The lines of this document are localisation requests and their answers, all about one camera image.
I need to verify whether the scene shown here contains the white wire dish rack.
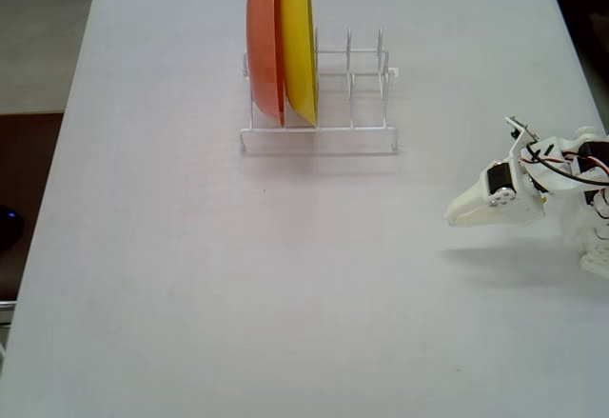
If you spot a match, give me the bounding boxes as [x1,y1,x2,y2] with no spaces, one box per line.
[239,27,400,156]

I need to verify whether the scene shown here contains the black computer mouse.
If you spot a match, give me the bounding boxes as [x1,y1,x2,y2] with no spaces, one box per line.
[0,203,25,251]

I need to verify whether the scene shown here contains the dark brown furniture top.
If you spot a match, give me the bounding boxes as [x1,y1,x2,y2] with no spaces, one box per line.
[0,111,66,303]

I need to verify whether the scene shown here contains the yellow plate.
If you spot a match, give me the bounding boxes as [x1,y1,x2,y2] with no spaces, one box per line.
[280,0,319,129]

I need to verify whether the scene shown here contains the orange plate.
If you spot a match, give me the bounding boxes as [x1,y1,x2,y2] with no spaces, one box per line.
[246,0,288,129]

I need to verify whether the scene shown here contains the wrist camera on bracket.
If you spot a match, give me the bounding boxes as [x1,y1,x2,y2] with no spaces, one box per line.
[503,115,540,148]

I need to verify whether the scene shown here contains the red servo wire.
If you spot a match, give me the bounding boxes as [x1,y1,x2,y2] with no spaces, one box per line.
[521,149,575,168]

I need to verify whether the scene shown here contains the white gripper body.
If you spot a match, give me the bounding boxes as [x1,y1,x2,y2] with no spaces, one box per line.
[484,154,547,225]

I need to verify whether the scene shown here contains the white metal frame bar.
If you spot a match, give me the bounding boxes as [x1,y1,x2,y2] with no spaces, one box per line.
[0,299,19,327]

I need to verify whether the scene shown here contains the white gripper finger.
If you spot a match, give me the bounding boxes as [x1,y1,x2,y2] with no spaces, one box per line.
[443,184,520,226]
[443,172,492,213]

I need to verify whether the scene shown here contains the black camera cable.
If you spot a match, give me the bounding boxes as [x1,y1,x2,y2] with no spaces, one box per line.
[521,141,609,187]

